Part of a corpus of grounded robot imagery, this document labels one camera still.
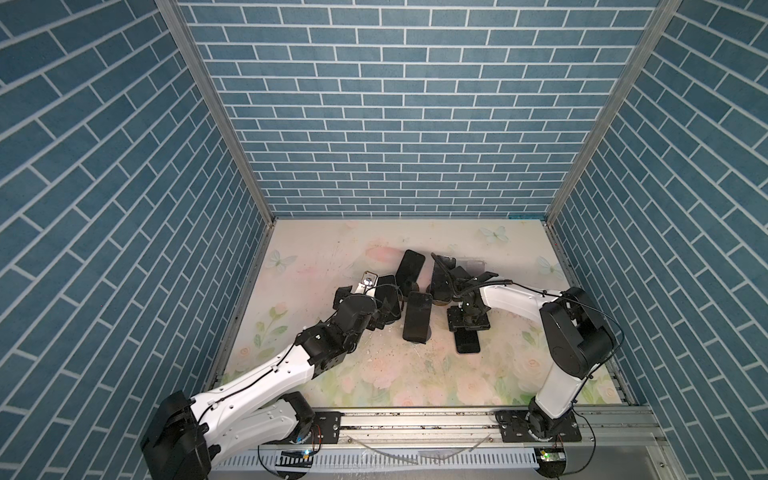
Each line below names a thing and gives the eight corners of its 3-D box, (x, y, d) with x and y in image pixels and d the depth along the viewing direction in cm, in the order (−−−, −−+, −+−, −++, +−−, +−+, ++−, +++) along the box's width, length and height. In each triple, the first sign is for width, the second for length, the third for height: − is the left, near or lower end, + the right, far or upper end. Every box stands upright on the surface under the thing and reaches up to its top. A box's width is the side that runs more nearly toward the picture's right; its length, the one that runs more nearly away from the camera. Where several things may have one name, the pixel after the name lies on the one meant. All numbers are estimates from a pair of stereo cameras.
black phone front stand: (402, 343, 89) (403, 327, 80) (406, 308, 97) (408, 289, 88) (428, 347, 89) (431, 330, 80) (430, 311, 96) (433, 292, 88)
